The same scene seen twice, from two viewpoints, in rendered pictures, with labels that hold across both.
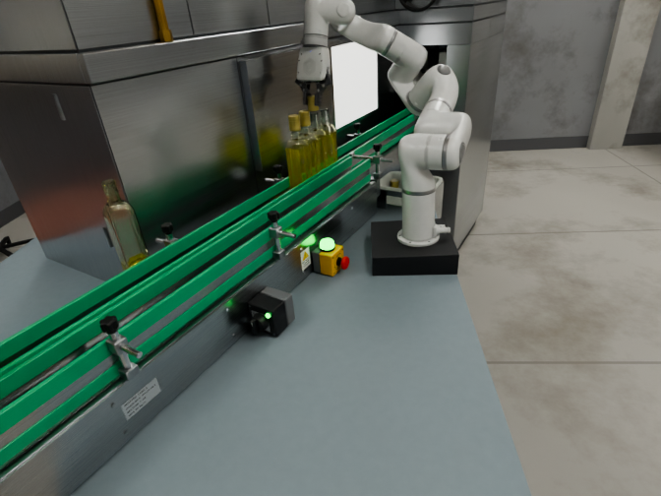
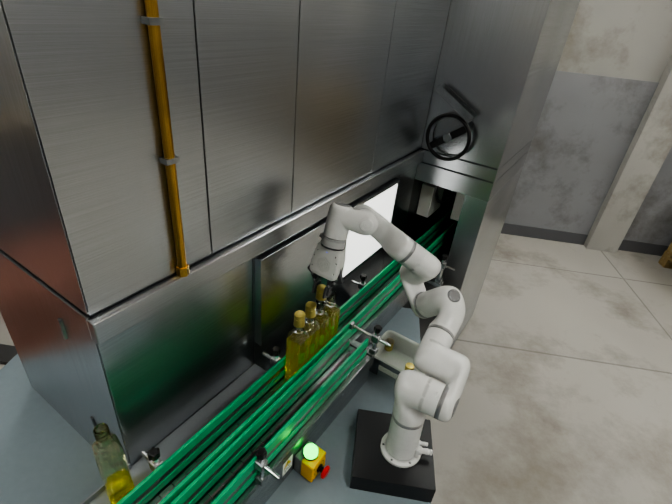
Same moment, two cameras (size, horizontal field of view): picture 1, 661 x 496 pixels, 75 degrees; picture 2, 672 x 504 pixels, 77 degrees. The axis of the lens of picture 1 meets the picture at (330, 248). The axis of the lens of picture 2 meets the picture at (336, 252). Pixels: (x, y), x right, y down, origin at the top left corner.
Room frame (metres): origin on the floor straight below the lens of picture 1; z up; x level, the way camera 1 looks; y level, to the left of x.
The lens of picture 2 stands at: (0.34, 0.03, 2.00)
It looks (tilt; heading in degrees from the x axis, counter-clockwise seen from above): 32 degrees down; 358
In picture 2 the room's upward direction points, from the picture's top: 6 degrees clockwise
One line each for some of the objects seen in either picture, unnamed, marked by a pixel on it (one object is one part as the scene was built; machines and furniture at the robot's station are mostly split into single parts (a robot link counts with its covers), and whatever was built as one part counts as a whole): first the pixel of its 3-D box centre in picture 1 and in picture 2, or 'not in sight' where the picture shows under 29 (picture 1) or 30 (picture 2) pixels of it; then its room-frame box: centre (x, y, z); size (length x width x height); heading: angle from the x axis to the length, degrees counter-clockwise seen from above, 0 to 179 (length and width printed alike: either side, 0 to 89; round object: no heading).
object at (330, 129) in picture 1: (327, 154); (328, 327); (1.47, -0.02, 0.99); 0.06 x 0.06 x 0.21; 58
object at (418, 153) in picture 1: (422, 162); (415, 398); (1.14, -0.27, 1.05); 0.13 x 0.10 x 0.16; 61
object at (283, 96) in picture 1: (326, 92); (337, 248); (1.74, -0.03, 1.15); 0.90 x 0.03 x 0.34; 147
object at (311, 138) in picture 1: (309, 164); (307, 344); (1.38, 0.05, 0.99); 0.06 x 0.06 x 0.21; 58
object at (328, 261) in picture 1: (329, 259); (310, 461); (1.09, 0.01, 0.79); 0.07 x 0.07 x 0.07; 57
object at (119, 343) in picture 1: (128, 353); not in sight; (0.57, 0.37, 0.94); 0.07 x 0.04 x 0.13; 57
